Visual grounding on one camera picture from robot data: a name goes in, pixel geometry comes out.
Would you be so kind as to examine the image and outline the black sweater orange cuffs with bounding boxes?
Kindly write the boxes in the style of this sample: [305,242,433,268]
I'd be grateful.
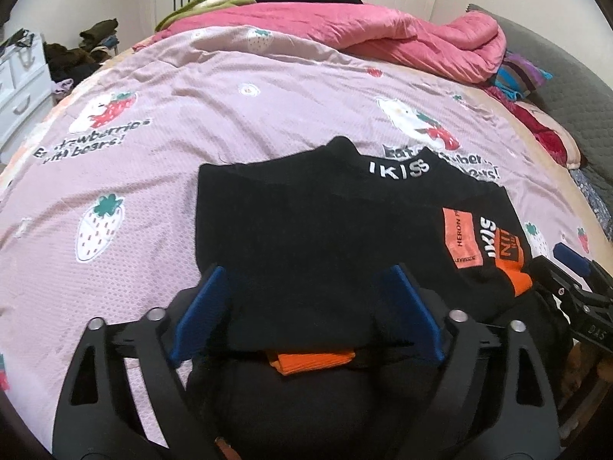
[186,135,574,460]

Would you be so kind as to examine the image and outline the dark clothes pile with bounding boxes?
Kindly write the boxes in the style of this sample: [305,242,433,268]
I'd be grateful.
[44,19,120,85]

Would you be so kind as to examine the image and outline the right hand holding gripper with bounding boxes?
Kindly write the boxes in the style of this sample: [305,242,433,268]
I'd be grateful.
[561,343,613,398]

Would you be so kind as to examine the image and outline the red patterned pillow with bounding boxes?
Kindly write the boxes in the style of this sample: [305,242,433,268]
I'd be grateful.
[483,86,582,169]

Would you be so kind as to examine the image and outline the grey quilted headboard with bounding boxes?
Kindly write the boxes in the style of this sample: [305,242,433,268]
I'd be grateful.
[467,3,612,202]

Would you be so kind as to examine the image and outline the striped colourful pillow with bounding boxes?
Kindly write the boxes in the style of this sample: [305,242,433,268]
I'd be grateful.
[490,51,553,102]

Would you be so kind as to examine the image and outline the pink strawberry print quilt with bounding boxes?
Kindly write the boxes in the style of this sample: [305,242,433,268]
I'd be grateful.
[0,24,600,451]

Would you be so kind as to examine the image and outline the hot pink blanket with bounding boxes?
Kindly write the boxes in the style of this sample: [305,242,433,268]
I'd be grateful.
[134,2,507,84]

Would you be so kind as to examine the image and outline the white drawer chest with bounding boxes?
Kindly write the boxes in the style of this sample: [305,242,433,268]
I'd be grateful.
[1,31,53,162]

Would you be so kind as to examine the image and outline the green blanket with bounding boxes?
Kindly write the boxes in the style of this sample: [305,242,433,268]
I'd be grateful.
[155,0,256,32]

